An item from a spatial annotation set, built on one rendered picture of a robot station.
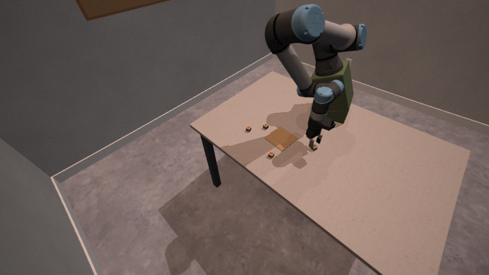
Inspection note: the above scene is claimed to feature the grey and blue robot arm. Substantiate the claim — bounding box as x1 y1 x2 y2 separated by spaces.
265 4 367 114

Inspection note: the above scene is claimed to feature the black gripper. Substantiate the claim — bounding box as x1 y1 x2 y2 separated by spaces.
306 110 335 148

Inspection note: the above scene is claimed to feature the tan square mat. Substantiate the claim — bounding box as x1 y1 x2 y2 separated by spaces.
265 126 298 151

